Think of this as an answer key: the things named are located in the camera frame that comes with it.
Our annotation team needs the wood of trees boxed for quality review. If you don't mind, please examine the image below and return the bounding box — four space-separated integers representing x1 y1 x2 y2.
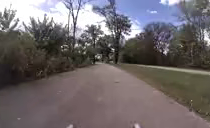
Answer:
120 0 210 72

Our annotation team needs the thicket of bushes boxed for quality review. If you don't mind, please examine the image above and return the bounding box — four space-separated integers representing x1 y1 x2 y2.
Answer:
0 6 106 90

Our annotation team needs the tall dark tree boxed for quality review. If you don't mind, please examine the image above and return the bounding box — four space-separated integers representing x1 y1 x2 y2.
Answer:
92 0 133 65

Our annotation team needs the grey asphalt path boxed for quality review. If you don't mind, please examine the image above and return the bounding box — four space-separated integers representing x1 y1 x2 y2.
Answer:
0 62 210 128

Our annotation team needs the green grass field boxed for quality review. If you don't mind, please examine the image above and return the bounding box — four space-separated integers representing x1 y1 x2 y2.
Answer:
113 63 210 123

